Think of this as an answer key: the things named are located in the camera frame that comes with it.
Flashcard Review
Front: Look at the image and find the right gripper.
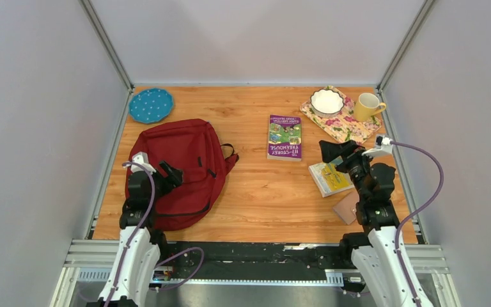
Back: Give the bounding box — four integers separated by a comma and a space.
317, 139, 376, 201

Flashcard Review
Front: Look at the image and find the yellow paperback book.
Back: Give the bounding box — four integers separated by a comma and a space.
308, 162, 354, 198

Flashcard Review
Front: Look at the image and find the red student backpack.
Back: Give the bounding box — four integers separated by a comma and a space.
130, 119, 239, 232

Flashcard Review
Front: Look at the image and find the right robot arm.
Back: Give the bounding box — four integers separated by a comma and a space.
319, 136, 432, 306

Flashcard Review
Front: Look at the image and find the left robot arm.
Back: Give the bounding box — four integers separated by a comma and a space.
86, 157, 183, 306

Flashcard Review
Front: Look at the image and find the white scalloped bowl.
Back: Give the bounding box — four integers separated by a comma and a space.
310, 89, 345, 118

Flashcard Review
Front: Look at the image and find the yellow mug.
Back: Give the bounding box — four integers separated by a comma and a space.
353, 93, 387, 122

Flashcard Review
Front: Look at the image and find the purple treehouse book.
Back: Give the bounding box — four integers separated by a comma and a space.
267, 114, 302, 161

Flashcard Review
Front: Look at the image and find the blue polka dot plate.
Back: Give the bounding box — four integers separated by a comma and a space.
129, 88, 174, 124

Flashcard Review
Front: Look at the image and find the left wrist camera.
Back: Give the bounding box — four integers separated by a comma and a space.
122, 152, 157, 173

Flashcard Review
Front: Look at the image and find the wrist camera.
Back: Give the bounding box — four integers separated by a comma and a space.
362, 134, 393, 159
122, 152, 157, 173

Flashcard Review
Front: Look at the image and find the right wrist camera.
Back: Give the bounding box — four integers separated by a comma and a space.
362, 134, 393, 159

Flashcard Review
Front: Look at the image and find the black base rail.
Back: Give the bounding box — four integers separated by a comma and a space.
150, 241, 366, 294

